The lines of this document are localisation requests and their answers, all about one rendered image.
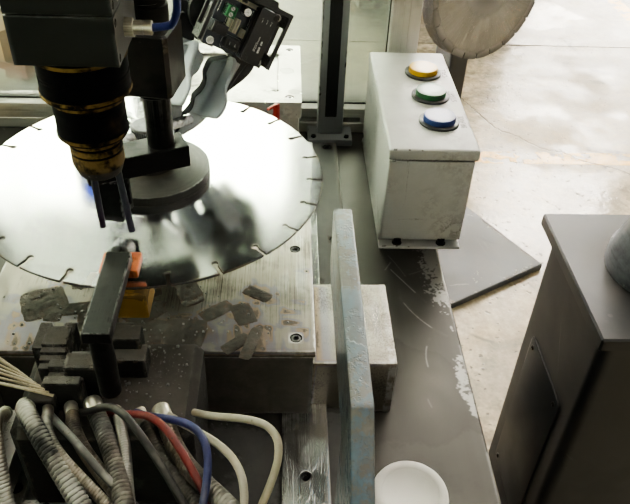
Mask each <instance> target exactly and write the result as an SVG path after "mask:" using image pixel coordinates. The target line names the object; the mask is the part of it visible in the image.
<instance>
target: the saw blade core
mask: <svg viewBox="0 0 630 504"><path fill-rule="evenodd" d="M244 111H245V113H241V112H244ZM272 123H273V124H272ZM269 124H271V125H269ZM32 127H33V128H32ZM32 127H28V128H26V129H25V130H23V131H21V132H20V133H18V134H16V135H15V136H13V137H12V138H11V139H9V140H8V141H6V142H5V143H4V144H3V146H0V239H1V238H5V239H4V240H0V257H1V258H2V259H4V260H5V261H7V262H9V263H10V264H12V265H14V266H16V267H18V266H19V268H20V269H22V270H24V271H26V272H28V273H31V274H33V275H36V276H39V277H42V278H45V279H48V280H52V281H56V282H61V281H62V280H63V279H64V277H65V276H66V275H67V272H68V271H73V272H72V273H69V275H68V276H67V277H66V278H65V279H64V280H63V283H64V284H69V285H74V286H80V287H88V288H95V286H96V283H97V280H98V276H99V268H100V265H101V262H102V259H103V255H104V253H105V252H141V253H142V257H143V260H142V264H141V268H140V273H139V276H138V278H128V281H127V285H126V289H125V290H136V289H152V288H162V287H167V282H166V276H164V275H165V274H170V283H171V286H177V285H183V284H188V283H193V282H197V281H201V280H205V279H209V278H213V277H216V276H219V272H218V270H217V269H216V268H215V266H213V265H212V264H215V263H216V264H218V268H219V269H220V271H221V272H222V274H225V273H228V272H231V271H234V270H236V269H239V268H241V267H244V266H246V265H248V264H250V263H253V262H255V261H257V260H259V259H261V258H262V257H264V254H265V255H268V254H269V253H271V252H273V251H274V250H276V249H277V248H279V247H280V246H282V245H283V244H284V243H286V242H287V241H288V240H289V239H291V238H292V237H293V236H294V235H295V234H296V231H299V230H300V229H301V228H302V227H303V226H304V225H305V224H306V222H307V221H308V220H309V218H310V217H311V216H312V214H313V212H314V211H315V209H316V206H317V205H318V202H319V199H320V196H321V192H322V183H323V176H322V169H321V165H320V162H319V159H318V157H317V155H316V153H315V151H314V150H313V148H312V147H311V145H310V144H309V143H308V142H307V141H306V140H305V139H304V138H303V137H301V135H300V134H299V133H298V132H297V131H296V130H294V129H293V128H292V127H290V126H289V125H287V124H286V123H284V122H282V121H281V120H278V119H277V118H275V117H273V116H271V115H269V114H267V113H264V112H262V111H260V110H257V109H254V108H251V107H250V108H248V106H245V105H242V104H238V103H234V102H230V101H228V103H227V107H226V109H225V111H224V113H223V114H222V116H221V117H220V118H218V119H211V118H206V119H205V120H204V121H203V122H202V123H201V124H200V125H198V126H197V127H196V128H194V129H193V130H191V131H189V132H188V133H186V134H184V135H182V136H183V137H184V139H185V140H186V141H188V142H191V143H193V144H195V145H197V146H198V147H200V148H201V149H202V150H203V151H204V152H205V153H206V154H207V156H208V158H209V162H210V176H209V179H208V181H207V183H206V184H205V186H204V187H203V188H202V189H201V190H199V191H198V192H197V193H195V194H194V195H192V196H190V197H188V198H186V199H184V200H181V201H179V202H175V203H172V204H168V205H162V206H154V207H135V206H133V208H132V209H131V213H132V218H133V222H134V226H135V230H136V231H135V232H133V233H129V231H128V226H127V222H126V220H125V222H113V221H107V220H105V222H106V227H105V228H100V227H99V222H98V217H97V212H96V206H95V201H94V196H93V191H92V187H89V186H88V183H87V181H86V179H85V178H83V177H82V176H80V174H79V173H78V171H76V168H75V167H74V165H73V163H72V158H71V153H70V149H69V146H68V145H66V144H64V143H63V142H62V141H61V140H59V138H58V137H57V133H56V123H55V119H54V116H52V117H49V118H47V119H45V120H42V121H40V122H38V123H36V124H34V125H32ZM37 129H38V130H41V131H37ZM290 139H292V140H290ZM293 139H294V140H293ZM12 148H14V149H12ZM303 158H306V159H303ZM307 180H311V181H307ZM301 203H306V204H301ZM282 226H287V227H288V228H287V227H282ZM289 228H290V229H289ZM292 229H293V230H292ZM252 247H258V250H260V251H261V252H263V253H264V254H262V253H261V252H259V251H258V250H257V249H253V248H252ZM30 257H34V258H33V259H29V260H28V261H27V259H28V258H30ZM24 262H25V263H24ZM21 264H22V265H21ZM90 272H94V273H97V275H96V277H95V278H94V280H93V282H92V283H91V285H85V284H84V282H85V280H86V279H87V277H88V275H89V274H90Z"/></svg>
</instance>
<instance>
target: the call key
mask: <svg viewBox="0 0 630 504"><path fill-rule="evenodd" d="M409 72H410V73H411V74H412V75H415V76H418V77H433V76H436V75H437V72H438V67H437V66H436V65H435V64H434V63H431V62H428V61H415V62H412V63H411V64H410V65H409Z"/></svg>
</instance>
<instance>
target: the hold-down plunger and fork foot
mask: <svg viewBox="0 0 630 504"><path fill-rule="evenodd" d="M142 102H143V110H144V118H145V126H146V134H147V138H145V139H140V140H134V141H129V142H124V143H123V145H124V152H125V160H124V164H123V168H122V175H123V179H124V184H125V188H126V192H127V196H128V201H129V205H130V209H132V208H133V206H134V205H133V198H132V191H131V184H130V178H135V177H140V176H144V175H149V174H154V173H159V172H163V171H168V170H173V169H178V168H182V167H187V166H190V165H191V162H190V150H189V145H188V144H187V142H186V141H185V139H184V137H183V136H182V134H181V133H180V132H176V133H174V128H173V118H172V108H171V99H168V100H166V99H163V100H157V101H151V100H145V99H142ZM98 184H99V189H100V195H101V200H102V206H103V211H104V216H105V220H107V221H115V222H125V220H126V218H125V214H124V210H123V206H122V202H121V197H120V193H119V189H118V185H117V181H116V176H115V177H114V178H111V179H108V180H104V181H98Z"/></svg>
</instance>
